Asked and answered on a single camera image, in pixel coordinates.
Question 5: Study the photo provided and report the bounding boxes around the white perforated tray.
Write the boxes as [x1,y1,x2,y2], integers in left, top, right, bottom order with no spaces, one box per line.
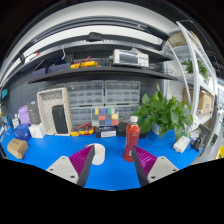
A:
[36,87,73,136]

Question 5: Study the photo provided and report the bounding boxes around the black rounded device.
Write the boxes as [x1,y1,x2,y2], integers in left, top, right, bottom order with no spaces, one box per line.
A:
[87,31,104,42]

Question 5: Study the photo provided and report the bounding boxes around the plain black box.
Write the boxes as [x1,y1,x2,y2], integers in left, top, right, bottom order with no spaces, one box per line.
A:
[116,122,148,139]

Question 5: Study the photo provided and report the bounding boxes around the black box with white label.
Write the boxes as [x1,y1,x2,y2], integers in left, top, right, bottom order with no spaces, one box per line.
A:
[95,125,118,139]

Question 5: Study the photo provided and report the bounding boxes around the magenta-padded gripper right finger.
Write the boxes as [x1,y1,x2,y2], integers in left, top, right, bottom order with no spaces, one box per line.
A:
[130,144,179,188]

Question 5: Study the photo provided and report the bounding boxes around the teal screen device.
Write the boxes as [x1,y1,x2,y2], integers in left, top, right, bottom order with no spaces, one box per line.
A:
[1,87,10,100]

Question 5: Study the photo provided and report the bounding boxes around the white mug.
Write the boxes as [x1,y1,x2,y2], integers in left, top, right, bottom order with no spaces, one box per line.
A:
[85,142,106,166]

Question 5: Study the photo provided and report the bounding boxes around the dark grey upright box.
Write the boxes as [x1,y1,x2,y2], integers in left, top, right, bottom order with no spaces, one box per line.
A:
[26,100,42,126]

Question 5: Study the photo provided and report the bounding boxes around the white shelf unit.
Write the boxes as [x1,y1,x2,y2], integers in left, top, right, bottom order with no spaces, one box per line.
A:
[163,21,224,134]

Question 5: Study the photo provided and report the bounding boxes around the yellow multimeter with red leads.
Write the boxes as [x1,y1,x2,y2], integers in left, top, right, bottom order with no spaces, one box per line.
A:
[69,55,99,70]
[69,122,96,137]

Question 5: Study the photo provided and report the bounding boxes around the grey white oscilloscope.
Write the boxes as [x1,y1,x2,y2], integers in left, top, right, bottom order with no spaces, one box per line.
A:
[111,48,150,68]

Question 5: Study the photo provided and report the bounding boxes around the white power adapter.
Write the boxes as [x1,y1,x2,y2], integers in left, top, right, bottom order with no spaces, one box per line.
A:
[172,135,192,154]

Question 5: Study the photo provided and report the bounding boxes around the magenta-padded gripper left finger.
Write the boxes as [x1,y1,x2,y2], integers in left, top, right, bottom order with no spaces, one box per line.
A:
[45,144,97,188]

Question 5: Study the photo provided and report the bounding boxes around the brown cardboard box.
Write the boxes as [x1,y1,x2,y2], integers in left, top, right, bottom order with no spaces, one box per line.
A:
[6,137,30,160]

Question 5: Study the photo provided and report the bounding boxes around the red drink bottle white cap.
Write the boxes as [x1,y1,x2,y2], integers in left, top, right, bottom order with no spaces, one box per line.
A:
[122,115,142,162]

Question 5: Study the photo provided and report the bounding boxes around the dark grey wall shelf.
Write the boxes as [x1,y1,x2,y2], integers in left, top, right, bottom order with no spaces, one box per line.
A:
[27,65,178,85]

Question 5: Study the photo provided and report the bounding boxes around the small white bottles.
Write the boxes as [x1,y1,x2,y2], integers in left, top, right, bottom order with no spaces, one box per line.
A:
[11,113,21,129]

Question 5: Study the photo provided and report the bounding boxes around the green potted plant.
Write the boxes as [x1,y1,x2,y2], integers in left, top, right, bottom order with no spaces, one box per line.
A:
[132,83,194,140]

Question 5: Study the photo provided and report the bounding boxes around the small white box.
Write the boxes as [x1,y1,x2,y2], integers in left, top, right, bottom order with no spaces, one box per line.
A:
[28,122,46,139]

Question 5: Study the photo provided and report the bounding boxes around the black handheld device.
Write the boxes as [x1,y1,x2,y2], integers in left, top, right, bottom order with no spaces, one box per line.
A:
[190,123,213,153]

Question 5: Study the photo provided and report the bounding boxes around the black zip case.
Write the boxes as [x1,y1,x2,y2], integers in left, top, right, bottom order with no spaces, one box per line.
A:
[51,104,70,135]

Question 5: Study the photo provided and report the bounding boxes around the clear organiser with coloured parts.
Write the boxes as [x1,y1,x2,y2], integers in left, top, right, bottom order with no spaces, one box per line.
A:
[91,106,120,128]

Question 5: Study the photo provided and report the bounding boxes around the grey small-parts drawer cabinet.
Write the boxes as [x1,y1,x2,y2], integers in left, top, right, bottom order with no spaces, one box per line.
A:
[117,104,140,124]
[66,79,106,108]
[104,79,142,106]
[69,106,93,128]

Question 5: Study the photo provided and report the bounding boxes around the purple plastic bag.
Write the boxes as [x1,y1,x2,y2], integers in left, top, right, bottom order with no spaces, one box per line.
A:
[17,105,32,126]

